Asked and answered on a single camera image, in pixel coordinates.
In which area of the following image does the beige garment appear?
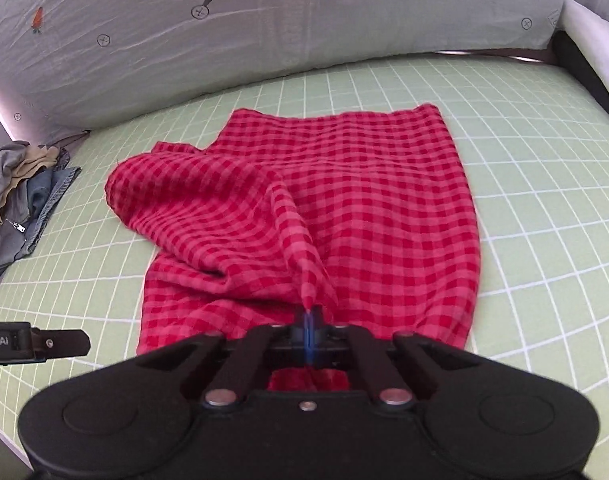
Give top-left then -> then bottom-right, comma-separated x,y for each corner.
0,144 -> 60,225

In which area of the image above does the green grid cutting mat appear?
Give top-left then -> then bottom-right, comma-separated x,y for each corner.
0,56 -> 609,479

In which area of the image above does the white folded cloth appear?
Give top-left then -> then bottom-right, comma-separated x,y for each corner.
560,0 -> 609,98

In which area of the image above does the blue denim garment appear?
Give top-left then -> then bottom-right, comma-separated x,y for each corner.
0,167 -> 81,276

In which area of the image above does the grey carrot print storage bag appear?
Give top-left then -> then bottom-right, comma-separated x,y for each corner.
0,0 -> 563,139

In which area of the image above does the red checkered cloth garment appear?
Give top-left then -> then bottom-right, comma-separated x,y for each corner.
104,103 -> 482,392

